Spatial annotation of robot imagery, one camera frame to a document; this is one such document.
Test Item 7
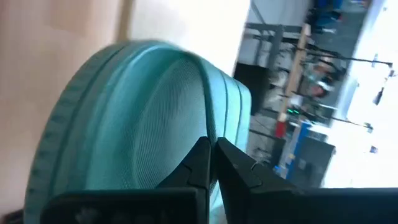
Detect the green rubber slide sandal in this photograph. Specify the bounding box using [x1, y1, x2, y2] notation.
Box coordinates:
[23, 39, 252, 224]

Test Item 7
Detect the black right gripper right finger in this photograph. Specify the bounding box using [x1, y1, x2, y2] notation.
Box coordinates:
[214, 137, 398, 224]

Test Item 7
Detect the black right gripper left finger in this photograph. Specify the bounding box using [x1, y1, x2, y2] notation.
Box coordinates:
[40, 136, 213, 224]

